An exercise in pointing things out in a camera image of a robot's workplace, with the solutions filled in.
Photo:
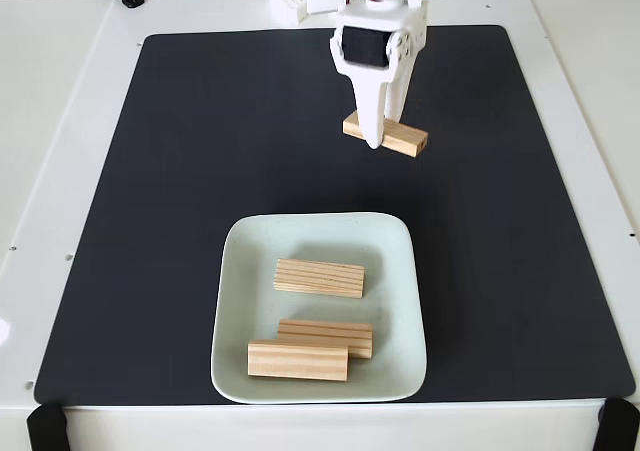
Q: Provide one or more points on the grooved wooden block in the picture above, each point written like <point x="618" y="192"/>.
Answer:
<point x="405" y="140"/>
<point x="320" y="277"/>
<point x="345" y="336"/>
<point x="295" y="361"/>

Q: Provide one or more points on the black table mat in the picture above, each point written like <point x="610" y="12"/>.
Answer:
<point x="150" y="246"/>

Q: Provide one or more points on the pale green square plate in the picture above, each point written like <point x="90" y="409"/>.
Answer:
<point x="240" y="271"/>

